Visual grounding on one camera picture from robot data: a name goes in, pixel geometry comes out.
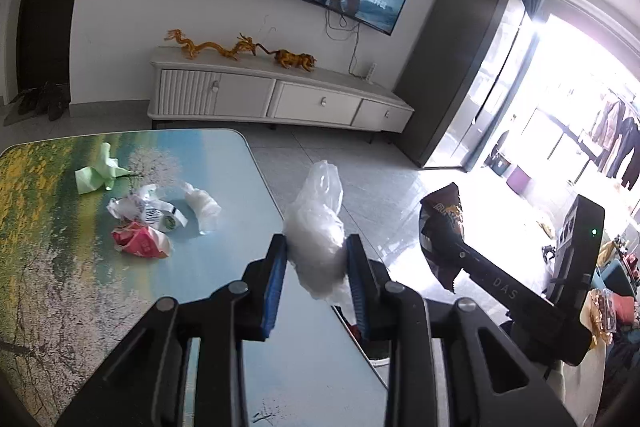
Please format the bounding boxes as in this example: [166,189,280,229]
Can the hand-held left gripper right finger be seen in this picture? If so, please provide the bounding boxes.
[346,234,581,427]

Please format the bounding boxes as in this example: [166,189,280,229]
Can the white printed plastic bag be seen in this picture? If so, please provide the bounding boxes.
[106,183,190,233]

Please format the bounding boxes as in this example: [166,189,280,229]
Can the small white plastic bag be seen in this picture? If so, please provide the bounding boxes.
[182,182,222,235]

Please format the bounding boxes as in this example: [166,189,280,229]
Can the golden dragon figurine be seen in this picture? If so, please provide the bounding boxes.
[165,28,258,62]

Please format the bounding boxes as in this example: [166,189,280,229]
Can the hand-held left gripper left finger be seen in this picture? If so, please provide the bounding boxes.
[55,233,290,427]

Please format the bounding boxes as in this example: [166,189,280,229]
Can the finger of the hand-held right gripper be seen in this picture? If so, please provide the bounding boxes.
[447,241,501,295]

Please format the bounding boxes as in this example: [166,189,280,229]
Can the hanging clothes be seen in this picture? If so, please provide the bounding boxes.
[590,92,640,188]

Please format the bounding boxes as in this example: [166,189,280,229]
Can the translucent white plastic bag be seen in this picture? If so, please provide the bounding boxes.
[282,159,353,303]

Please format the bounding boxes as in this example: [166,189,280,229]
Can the brown snack wrapper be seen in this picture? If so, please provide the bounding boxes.
[419,182,466,294]

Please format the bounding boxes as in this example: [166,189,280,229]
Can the black television cable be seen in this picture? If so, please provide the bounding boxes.
[327,9,362,75]

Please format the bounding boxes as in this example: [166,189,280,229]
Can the white television cabinet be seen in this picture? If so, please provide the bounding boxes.
[147,46,415,142]

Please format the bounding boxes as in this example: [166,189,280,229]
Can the green crumpled paper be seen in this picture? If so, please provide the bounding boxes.
[75,142,133,195]

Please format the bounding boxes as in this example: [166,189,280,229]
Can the pink wrapper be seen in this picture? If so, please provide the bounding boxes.
[111,221,173,260]

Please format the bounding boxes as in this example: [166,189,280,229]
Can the purple stool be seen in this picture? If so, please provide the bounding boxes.
[506,166,533,192]

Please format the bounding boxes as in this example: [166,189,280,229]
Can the golden tiger figurine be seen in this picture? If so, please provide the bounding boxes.
[256,47,318,72]

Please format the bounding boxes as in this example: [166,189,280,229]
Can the tall grey cabinet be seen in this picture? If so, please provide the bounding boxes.
[392,0,528,170]

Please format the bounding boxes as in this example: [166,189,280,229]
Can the dark brown entrance door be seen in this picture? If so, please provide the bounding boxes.
[15,0,108,96]

